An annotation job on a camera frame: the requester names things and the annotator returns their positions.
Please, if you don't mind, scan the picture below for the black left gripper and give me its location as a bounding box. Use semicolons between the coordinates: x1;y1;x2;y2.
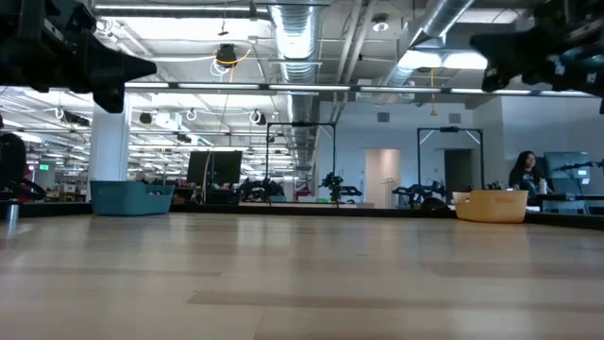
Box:
16;0;159;94

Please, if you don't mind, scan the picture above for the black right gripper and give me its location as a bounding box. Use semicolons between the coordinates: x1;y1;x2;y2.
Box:
469;0;604;115

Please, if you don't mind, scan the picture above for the white building pillar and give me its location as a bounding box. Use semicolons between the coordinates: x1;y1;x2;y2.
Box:
87;101;132;199

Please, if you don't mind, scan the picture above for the person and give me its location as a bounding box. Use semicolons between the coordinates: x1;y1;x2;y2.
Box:
508;150;545;196
0;132;28;190

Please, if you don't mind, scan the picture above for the teal plastic bin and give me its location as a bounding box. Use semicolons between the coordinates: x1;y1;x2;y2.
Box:
90;179;176;217

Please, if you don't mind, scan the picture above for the black computer monitor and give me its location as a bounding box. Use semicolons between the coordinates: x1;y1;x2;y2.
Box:
186;150;243;187

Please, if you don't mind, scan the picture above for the yellow plastic bin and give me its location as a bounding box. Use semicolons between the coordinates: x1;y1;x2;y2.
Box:
452;189;530;225

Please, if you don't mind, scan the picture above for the silver metal cylinder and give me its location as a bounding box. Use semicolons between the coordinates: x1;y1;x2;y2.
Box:
4;199;21;233

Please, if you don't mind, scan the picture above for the black overhead light bar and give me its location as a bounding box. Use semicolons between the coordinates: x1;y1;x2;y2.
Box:
122;79;596;97

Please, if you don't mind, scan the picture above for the pale pink door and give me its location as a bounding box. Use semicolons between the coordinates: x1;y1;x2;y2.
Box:
364;148;402;210

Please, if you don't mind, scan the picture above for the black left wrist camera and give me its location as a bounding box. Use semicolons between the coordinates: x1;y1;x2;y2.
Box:
92;84;126;115

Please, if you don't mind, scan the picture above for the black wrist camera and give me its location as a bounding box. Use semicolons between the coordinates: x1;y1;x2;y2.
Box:
92;84;126;115
480;67;510;94

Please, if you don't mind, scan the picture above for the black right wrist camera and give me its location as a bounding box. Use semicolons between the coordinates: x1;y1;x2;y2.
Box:
480;67;510;94

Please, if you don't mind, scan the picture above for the black gantry frame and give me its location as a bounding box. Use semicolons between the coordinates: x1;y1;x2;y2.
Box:
264;121;338;205
416;126;485;204

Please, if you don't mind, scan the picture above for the grey wall monitor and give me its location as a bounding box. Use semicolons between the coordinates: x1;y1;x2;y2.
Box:
543;150;592;181

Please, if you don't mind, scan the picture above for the black aluminium table frame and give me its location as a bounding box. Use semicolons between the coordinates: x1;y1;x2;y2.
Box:
0;200;604;227

